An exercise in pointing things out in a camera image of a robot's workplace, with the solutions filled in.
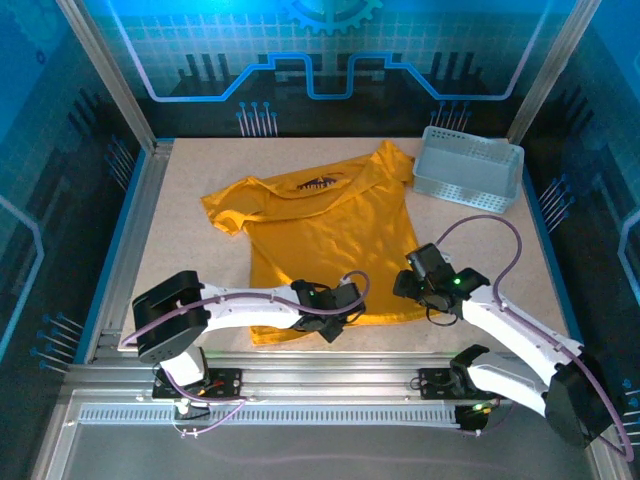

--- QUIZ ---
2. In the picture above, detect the black controller board with LEDs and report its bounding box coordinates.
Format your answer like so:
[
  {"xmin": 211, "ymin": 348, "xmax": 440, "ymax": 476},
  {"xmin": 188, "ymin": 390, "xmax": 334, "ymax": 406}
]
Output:
[{"xmin": 454, "ymin": 399, "xmax": 501, "ymax": 434}]

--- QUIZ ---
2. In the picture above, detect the aluminium frame post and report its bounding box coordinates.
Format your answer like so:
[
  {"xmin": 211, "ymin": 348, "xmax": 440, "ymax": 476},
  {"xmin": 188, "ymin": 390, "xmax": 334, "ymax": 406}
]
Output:
[
  {"xmin": 504, "ymin": 0, "xmax": 601, "ymax": 146},
  {"xmin": 57, "ymin": 0, "xmax": 161, "ymax": 151}
]

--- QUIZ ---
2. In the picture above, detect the yellow t-shirt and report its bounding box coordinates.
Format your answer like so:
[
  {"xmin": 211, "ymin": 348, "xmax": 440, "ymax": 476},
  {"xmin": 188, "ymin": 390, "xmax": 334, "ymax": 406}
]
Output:
[{"xmin": 200, "ymin": 140, "xmax": 441, "ymax": 348}]

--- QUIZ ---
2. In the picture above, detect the slotted grey cable duct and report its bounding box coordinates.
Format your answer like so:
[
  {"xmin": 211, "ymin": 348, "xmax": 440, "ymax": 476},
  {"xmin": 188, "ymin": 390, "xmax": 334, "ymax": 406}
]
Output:
[{"xmin": 78, "ymin": 403, "xmax": 464, "ymax": 427}]

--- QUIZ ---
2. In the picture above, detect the wide aluminium base rail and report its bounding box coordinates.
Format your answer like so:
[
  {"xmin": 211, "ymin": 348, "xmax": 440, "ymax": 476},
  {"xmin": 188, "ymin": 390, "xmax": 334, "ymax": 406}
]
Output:
[{"xmin": 64, "ymin": 349, "xmax": 591, "ymax": 402}]

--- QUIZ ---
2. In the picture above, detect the aluminium side rail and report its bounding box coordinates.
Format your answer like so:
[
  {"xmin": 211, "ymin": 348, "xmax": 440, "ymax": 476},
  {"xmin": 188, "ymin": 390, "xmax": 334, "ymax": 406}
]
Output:
[{"xmin": 84, "ymin": 139, "xmax": 174, "ymax": 364}]

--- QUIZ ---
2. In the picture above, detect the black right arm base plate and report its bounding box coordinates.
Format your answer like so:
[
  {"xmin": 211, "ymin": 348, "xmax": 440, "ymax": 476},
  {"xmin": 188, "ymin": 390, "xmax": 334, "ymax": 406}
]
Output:
[{"xmin": 418, "ymin": 367, "xmax": 501, "ymax": 401}]

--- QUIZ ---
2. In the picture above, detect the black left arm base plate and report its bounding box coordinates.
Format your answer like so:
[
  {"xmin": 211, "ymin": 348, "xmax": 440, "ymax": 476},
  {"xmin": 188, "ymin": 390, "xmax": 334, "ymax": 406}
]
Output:
[{"xmin": 152, "ymin": 367, "xmax": 244, "ymax": 401}]

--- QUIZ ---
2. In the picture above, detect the grey perforated plastic basket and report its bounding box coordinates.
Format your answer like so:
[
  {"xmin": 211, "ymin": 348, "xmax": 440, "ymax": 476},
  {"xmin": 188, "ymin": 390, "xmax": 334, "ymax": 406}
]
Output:
[{"xmin": 411, "ymin": 125, "xmax": 526, "ymax": 215}]

